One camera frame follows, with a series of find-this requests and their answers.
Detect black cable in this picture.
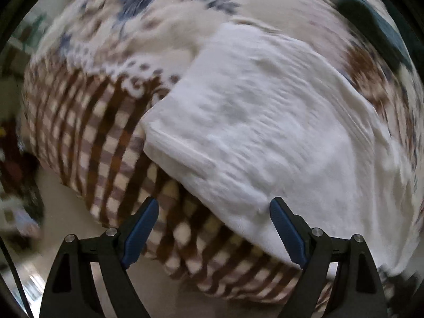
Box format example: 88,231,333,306
0,235,34,318

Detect white pants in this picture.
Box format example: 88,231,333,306
139,23,418,277

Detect floral checked-edge blanket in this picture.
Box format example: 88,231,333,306
21,0,424,305

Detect dark teal pillow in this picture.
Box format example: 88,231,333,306
333,0,413,73

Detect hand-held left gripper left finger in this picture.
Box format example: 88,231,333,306
39,196,160,318

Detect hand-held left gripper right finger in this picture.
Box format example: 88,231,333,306
269,196,388,318

